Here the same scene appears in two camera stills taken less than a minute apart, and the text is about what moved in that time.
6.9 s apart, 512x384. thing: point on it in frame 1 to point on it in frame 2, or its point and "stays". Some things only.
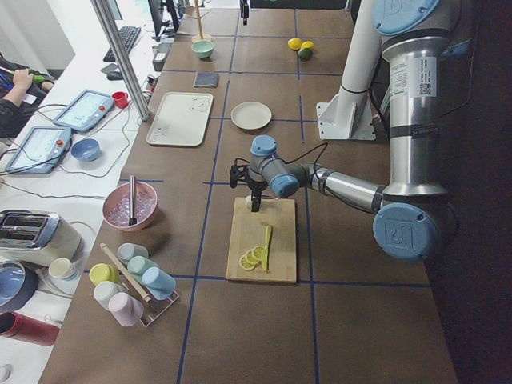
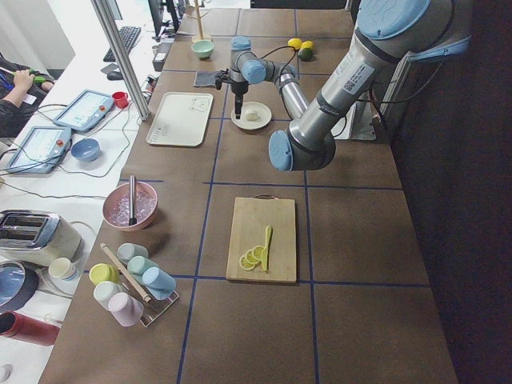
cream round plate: (250, 115) stays
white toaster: (35, 238) stays
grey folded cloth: (206, 79) stays
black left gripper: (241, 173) to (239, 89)
